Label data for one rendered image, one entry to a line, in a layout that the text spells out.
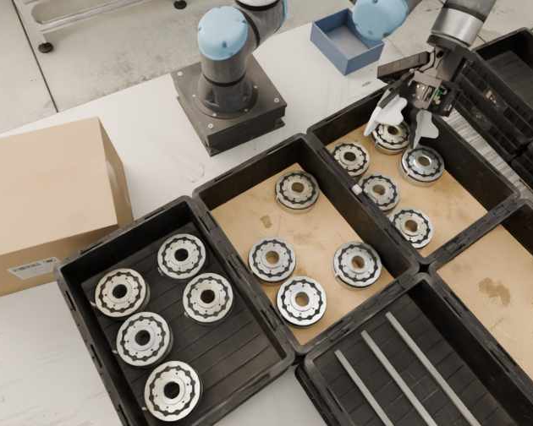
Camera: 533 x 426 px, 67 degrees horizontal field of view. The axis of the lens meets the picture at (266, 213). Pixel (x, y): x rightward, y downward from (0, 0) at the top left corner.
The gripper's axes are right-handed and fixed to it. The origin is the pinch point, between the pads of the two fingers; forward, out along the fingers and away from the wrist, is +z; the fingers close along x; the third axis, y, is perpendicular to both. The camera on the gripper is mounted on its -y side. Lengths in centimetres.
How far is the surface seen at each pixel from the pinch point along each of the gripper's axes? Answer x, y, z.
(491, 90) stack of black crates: 91, -39, -21
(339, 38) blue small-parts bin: 33, -65, -17
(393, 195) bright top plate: 13.5, -1.8, 11.9
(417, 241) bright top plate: 14.1, 8.8, 17.4
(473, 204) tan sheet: 31.3, 6.9, 7.7
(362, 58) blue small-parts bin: 33, -50, -14
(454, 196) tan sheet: 28.5, 3.3, 7.7
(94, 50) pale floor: -14, -207, 34
